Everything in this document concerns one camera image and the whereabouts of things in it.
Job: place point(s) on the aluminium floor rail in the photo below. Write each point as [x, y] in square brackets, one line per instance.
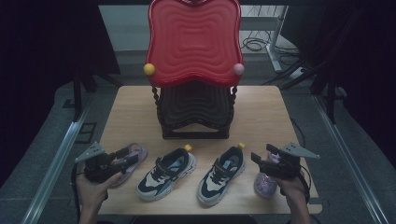
[345, 149]
[59, 155]

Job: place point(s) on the red and black shoe rack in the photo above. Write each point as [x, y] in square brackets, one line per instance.
[194, 43]

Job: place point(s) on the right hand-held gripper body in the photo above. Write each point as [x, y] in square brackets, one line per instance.
[286, 166]

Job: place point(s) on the dark curtain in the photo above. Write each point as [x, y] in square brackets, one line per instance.
[367, 62]
[37, 62]

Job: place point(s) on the black metal stand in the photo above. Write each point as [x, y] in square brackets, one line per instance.
[77, 96]
[331, 99]

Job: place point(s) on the person's left hand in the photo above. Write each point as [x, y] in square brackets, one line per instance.
[91, 194]

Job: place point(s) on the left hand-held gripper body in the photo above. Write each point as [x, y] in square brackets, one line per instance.
[96, 168]

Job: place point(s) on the black and white child's sneaker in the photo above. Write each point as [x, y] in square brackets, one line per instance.
[218, 180]
[165, 174]

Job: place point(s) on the person's right hand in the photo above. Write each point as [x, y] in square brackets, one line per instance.
[294, 194]

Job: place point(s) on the purple child's sandal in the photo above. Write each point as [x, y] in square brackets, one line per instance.
[140, 152]
[264, 186]

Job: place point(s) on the white power strip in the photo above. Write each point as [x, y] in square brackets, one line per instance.
[297, 73]

